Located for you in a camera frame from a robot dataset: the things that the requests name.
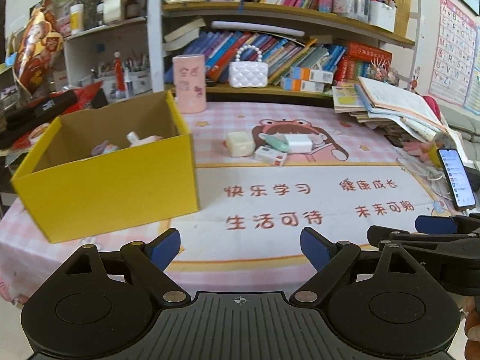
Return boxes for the yellow cardboard box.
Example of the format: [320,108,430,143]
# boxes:
[11,92,199,243]

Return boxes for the pink plush toy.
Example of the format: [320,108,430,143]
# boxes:
[126,132,163,147]

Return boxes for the smartphone with lit screen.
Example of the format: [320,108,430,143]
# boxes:
[438,148,476,211]

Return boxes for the pink checkered desk mat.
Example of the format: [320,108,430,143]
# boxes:
[1,102,453,303]

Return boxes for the stack of open books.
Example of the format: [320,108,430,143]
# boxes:
[332,77,463,150]

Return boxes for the white charger plug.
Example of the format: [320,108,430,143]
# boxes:
[283,134,313,155]

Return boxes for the small white printed box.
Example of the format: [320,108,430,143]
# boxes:
[254,145,287,167]

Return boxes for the mint green small case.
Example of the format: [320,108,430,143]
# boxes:
[261,134,290,153]

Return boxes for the cream soap block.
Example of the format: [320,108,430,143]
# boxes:
[225,131,256,158]

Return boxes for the white pen organizer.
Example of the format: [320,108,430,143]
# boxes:
[93,70,152,102]

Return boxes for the black rectangular box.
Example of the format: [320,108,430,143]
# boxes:
[1,89,77,140]

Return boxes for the orange blue medicine box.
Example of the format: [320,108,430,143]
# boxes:
[289,67,334,85]

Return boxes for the red thick dictionary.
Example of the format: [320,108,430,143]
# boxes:
[334,41,393,83]

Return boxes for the pink sticker cylinder holder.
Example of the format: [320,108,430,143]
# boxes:
[172,54,207,114]

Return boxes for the white quilted pearl purse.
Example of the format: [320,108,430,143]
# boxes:
[229,45,269,89]

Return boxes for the row of lower books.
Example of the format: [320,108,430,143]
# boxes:
[180,29,393,87]

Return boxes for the wooden bookshelf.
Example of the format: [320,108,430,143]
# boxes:
[160,0,416,93]

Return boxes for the red snack bag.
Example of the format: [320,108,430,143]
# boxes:
[13,0,64,96]

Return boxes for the white cable bundle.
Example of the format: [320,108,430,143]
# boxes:
[395,154,455,203]

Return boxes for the alphabet wall poster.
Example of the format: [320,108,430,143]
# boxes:
[429,0,479,115]

